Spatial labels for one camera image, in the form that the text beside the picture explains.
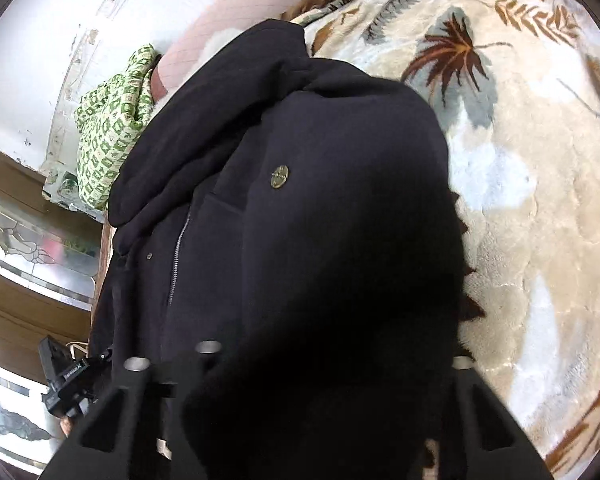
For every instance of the black coat with fur collar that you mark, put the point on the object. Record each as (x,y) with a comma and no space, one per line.
(300,240)

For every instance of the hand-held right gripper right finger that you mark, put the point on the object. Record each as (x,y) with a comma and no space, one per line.
(467,395)

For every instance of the leaf print plush blanket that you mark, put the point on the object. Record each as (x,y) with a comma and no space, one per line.
(530,185)

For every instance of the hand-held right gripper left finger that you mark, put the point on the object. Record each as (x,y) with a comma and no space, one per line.
(180,370)

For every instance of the green patterned quilt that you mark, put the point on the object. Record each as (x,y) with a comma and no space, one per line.
(110,135)

